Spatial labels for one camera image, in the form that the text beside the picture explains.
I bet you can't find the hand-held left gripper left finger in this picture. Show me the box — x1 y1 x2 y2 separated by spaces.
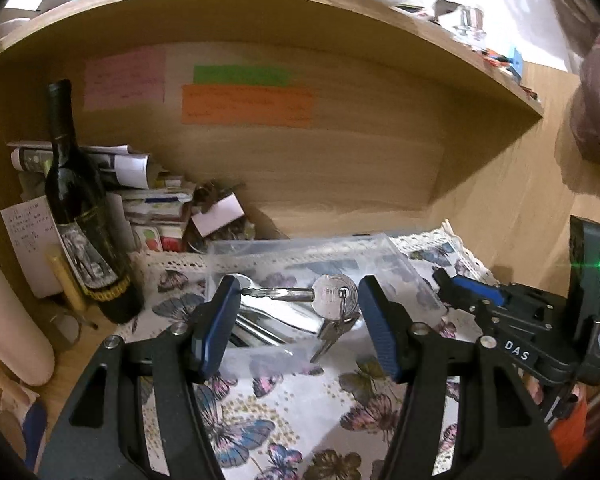
39 275 242 480

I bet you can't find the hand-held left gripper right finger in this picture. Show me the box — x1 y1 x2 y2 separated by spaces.
358 275 566 480

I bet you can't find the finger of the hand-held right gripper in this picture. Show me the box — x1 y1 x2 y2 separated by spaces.
432 267 486 322
450 275 507 307

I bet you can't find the bunch of metal keys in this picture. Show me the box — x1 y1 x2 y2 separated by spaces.
241 273 362 365

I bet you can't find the clear plastic container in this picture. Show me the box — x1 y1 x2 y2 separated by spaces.
203 232 447 379

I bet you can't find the person's right hand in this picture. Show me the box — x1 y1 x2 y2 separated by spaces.
522 374 582 412

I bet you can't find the dark trinket pile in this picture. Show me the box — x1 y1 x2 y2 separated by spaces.
187 180 262 257

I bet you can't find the butterfly printed tablecloth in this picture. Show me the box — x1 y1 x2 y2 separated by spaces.
115 220 501 480

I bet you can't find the white card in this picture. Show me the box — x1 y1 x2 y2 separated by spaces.
189 194 245 236

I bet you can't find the stack of small boxes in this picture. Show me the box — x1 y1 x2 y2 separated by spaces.
122 175 196 254

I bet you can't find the wooden shelf unit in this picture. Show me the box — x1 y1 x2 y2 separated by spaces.
0 0 600 411

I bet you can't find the yellow tube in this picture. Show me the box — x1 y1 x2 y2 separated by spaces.
47 245 89 314

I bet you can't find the clear tape roll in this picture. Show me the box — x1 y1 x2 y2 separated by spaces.
47 310 84 351

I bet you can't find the dark wine bottle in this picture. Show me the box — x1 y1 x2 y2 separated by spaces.
44 80 144 324

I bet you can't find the rolled newspaper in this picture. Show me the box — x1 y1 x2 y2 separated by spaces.
7 141 151 191

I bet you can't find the beige cylindrical massager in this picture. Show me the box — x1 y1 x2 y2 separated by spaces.
0 260 56 387

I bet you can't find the handwritten white note paper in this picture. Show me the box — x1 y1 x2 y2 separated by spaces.
0 196 64 299

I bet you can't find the blue and white packet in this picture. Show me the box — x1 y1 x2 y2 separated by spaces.
0 385 49 469

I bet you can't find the pink striped curtain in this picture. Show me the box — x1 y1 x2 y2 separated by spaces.
520 0 600 166

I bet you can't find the orange sticky note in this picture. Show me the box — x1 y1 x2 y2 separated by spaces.
181 84 315 129

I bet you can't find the blue box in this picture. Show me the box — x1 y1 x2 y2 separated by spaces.
507 47 526 81

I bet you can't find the pile of pens and markers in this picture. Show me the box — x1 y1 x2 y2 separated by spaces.
482 48 512 69

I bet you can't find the green sticky note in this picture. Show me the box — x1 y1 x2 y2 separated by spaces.
192 64 291 87

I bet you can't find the small glass jar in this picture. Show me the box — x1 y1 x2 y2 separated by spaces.
450 4 487 46

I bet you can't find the pink sticky note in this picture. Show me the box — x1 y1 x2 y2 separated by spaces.
83 47 167 112

